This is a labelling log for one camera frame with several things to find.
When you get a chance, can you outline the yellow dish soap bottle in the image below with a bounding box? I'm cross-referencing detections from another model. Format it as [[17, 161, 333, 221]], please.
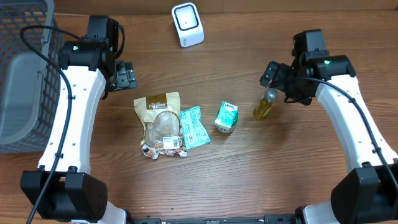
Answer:
[[253, 88, 278, 119]]

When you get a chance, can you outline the brown snack pouch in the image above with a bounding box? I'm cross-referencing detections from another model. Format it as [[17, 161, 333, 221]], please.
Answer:
[[134, 92, 187, 159]]

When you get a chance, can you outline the green tissue canister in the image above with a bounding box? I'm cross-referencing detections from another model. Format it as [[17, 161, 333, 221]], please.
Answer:
[[214, 101, 239, 133]]

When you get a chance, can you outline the teal snack packet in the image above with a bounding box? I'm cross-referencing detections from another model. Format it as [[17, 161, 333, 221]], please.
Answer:
[[180, 106, 211, 150]]

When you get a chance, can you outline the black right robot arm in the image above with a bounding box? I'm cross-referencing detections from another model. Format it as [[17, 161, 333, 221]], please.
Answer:
[[260, 55, 397, 223]]

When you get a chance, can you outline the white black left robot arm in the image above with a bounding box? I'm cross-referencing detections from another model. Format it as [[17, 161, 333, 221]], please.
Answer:
[[21, 41, 132, 223]]

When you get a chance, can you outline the white barcode scanner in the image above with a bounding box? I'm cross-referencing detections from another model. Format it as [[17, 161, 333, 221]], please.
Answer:
[[171, 2, 205, 48]]

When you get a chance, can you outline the grey plastic mesh basket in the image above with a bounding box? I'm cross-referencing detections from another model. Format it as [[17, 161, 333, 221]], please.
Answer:
[[1, 0, 65, 153]]

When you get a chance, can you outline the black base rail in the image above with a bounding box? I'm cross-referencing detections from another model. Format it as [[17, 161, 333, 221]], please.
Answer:
[[128, 214, 302, 224]]

